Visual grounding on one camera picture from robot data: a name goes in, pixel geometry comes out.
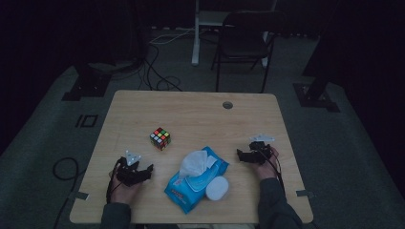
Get white wet wipe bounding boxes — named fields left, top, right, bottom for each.
left=178, top=149, right=218, bottom=179

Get blue wet wipes pack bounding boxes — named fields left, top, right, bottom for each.
left=163, top=145, right=230, bottom=215

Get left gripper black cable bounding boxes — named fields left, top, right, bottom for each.
left=105, top=156, right=124, bottom=205

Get person's right hand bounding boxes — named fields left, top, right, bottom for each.
left=253, top=146, right=281, bottom=181

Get multicoloured puzzle cube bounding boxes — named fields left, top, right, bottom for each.
left=149, top=126, right=172, bottom=152

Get black folding chair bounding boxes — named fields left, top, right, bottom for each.
left=210, top=10, right=288, bottom=94

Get black stand base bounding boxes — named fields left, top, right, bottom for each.
left=60, top=61, right=113, bottom=102
left=292, top=75, right=341, bottom=114

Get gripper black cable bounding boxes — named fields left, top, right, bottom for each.
left=105, top=156, right=124, bottom=205
left=260, top=148, right=287, bottom=196

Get white floor cable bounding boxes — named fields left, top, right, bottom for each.
left=148, top=27, right=196, bottom=46

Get white desk frame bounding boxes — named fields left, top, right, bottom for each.
left=190, top=0, right=279, bottom=69

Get person's left hand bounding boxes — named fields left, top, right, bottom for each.
left=109, top=171, right=143, bottom=205

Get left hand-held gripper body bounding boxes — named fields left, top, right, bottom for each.
left=115, top=150, right=148, bottom=188

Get black floor cables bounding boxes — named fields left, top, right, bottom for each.
left=138, top=42, right=183, bottom=93

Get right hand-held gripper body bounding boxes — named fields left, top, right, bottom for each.
left=246, top=133, right=276, bottom=165

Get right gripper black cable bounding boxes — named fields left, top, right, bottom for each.
left=260, top=148, right=287, bottom=196

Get black looped floor cable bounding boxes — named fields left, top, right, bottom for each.
left=52, top=156, right=88, bottom=229

